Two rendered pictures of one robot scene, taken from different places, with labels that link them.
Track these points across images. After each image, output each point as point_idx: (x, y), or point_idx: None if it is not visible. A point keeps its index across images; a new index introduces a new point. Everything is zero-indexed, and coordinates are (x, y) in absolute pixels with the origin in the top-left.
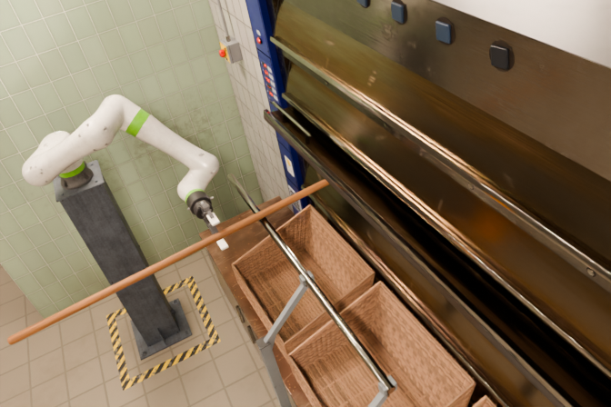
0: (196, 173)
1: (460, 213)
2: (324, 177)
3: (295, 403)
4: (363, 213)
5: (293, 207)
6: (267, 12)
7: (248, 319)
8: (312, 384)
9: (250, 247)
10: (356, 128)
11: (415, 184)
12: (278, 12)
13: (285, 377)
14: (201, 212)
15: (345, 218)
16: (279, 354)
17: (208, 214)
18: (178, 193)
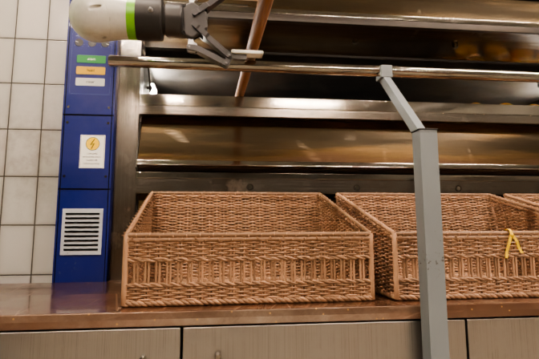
0: None
1: (438, 10)
2: (303, 20)
3: (451, 315)
4: (379, 21)
5: (55, 267)
6: None
7: (231, 308)
8: None
9: (48, 298)
10: None
11: (389, 11)
12: None
13: (399, 304)
14: (183, 14)
15: (252, 152)
16: (345, 303)
17: None
18: (94, 0)
